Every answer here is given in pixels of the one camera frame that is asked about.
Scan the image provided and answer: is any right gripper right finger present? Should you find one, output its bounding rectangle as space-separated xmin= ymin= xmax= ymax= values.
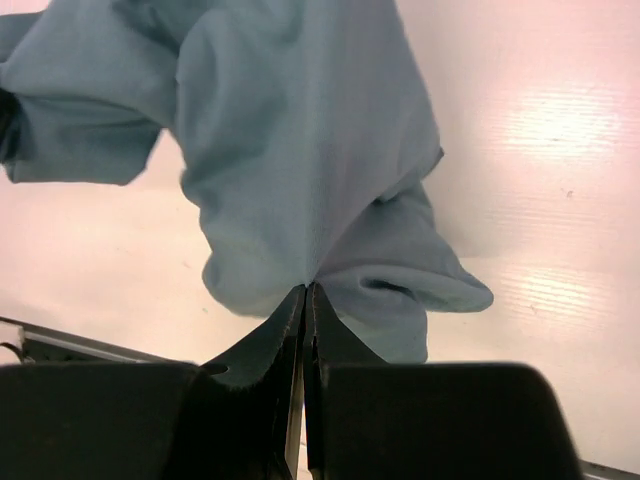
xmin=304 ymin=284 xmax=582 ymax=480

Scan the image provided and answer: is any grey-blue t shirt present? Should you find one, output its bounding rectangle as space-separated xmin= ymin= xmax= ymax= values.
xmin=1 ymin=1 xmax=493 ymax=363

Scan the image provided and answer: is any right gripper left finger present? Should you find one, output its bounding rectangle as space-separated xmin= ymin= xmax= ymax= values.
xmin=1 ymin=287 xmax=304 ymax=479

